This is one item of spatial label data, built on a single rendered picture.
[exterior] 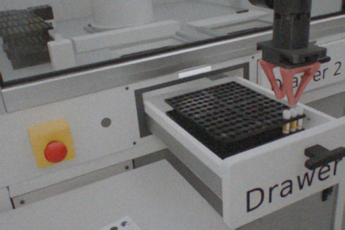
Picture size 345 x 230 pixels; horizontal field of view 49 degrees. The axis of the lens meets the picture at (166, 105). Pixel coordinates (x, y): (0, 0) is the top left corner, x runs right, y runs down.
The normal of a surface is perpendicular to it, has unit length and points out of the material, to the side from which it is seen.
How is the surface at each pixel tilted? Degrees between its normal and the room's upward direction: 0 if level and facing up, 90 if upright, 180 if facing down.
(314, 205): 90
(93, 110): 90
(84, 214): 0
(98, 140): 90
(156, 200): 0
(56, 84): 90
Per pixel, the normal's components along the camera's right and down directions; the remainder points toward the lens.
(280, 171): 0.43, 0.32
